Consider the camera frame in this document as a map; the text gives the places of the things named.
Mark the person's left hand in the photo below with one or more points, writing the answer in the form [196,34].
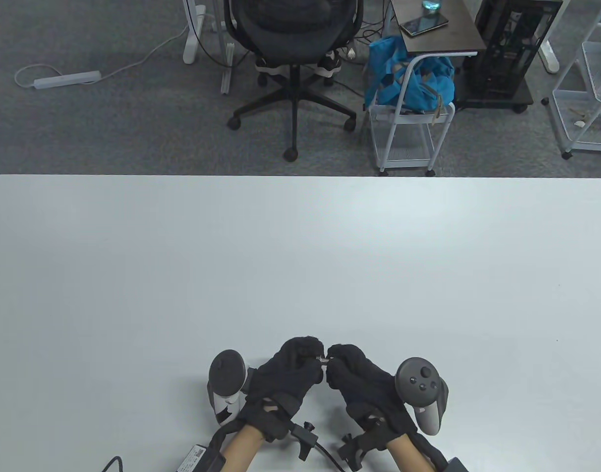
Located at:
[280,383]

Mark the person's right hand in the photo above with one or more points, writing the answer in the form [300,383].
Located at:
[369,393]

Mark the person's left forearm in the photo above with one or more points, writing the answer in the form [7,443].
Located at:
[241,450]

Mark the person's right forearm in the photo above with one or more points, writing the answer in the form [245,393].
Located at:
[408,457]

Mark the grey labelled forearm pack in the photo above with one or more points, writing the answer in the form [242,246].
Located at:
[192,459]

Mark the black forearm pack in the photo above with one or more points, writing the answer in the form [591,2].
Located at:
[458,465]

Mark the grey and black hand controller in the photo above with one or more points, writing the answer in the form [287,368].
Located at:
[226,373]
[418,383]

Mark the blue fabric bag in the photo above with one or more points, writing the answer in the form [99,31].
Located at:
[418,88]

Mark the white desk leg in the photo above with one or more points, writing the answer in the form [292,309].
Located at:
[551,59]
[226,73]
[191,49]

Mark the white power adapter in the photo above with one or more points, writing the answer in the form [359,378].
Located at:
[354,52]

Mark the black mesh office chair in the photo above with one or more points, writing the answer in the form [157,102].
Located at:
[293,29]

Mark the white power strip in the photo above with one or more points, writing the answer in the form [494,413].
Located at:
[67,79]

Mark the smartphone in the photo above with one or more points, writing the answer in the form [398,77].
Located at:
[423,24]

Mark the brown side table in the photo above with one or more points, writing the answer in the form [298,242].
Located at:
[457,29]

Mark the blue translucent water bottle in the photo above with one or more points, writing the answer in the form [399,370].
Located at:
[432,6]

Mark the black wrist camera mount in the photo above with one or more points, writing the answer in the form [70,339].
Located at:
[307,442]
[352,450]

